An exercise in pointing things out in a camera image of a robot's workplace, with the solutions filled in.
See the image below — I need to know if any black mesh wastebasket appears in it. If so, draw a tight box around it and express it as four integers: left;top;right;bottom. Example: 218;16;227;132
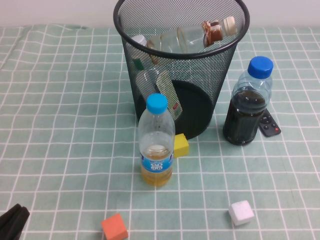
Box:
112;0;251;141

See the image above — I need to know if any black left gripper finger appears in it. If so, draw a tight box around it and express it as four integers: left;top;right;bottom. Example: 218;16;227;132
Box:
0;203;23;228

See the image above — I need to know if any green checked tablecloth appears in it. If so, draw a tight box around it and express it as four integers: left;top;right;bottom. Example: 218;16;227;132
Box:
0;23;320;240

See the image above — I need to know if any white cube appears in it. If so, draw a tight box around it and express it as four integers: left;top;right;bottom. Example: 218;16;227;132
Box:
228;199;256;227

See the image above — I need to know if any blue-capped bottle dark liquid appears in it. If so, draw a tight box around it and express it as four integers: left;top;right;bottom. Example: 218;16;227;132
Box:
222;55;275;146

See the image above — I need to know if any light-blue-capped bottle yellow liquid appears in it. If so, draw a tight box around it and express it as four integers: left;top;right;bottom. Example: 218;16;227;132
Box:
137;93;176;188

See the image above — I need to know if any black remote control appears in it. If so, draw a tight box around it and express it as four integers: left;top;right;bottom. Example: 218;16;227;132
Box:
258;107;282;138

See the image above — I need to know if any clear bottle white cap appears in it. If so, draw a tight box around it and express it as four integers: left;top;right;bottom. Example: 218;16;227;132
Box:
129;34;184;121

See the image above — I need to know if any beige-capped bottle brown neck wrap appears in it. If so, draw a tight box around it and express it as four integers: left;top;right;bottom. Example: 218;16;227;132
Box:
146;15;238;66

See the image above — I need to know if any orange cube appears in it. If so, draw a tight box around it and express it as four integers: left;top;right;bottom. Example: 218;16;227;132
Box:
100;213;129;240

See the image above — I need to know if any yellow block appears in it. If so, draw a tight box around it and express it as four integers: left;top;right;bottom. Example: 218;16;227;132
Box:
173;133;190;159

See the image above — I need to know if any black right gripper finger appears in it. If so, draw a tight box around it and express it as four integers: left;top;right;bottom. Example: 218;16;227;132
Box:
0;206;31;240

